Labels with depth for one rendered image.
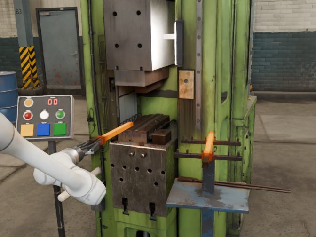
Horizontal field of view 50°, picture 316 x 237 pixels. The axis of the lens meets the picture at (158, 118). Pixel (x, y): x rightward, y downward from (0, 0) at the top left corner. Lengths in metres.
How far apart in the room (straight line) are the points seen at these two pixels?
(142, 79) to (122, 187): 0.71
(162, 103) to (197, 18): 0.76
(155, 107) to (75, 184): 1.38
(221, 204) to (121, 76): 0.94
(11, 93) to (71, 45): 2.62
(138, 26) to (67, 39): 6.76
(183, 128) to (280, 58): 5.98
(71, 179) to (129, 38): 1.03
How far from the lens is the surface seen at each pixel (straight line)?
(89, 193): 1.33
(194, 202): 1.72
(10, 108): 6.59
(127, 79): 2.03
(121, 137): 2.14
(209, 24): 1.99
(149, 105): 2.54
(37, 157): 1.15
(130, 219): 2.29
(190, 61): 2.02
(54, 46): 8.84
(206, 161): 1.48
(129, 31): 2.00
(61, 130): 2.17
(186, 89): 2.03
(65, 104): 2.22
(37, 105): 2.26
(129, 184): 2.17
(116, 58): 2.05
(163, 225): 2.21
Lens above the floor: 1.60
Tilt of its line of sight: 15 degrees down
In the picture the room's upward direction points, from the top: 1 degrees counter-clockwise
